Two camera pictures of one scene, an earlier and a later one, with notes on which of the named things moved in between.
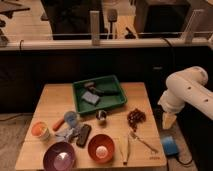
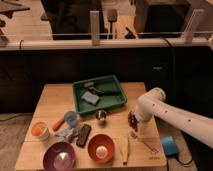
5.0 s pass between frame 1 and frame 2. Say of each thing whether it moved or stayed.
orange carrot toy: stayed
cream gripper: moved
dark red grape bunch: stayed
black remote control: stayed
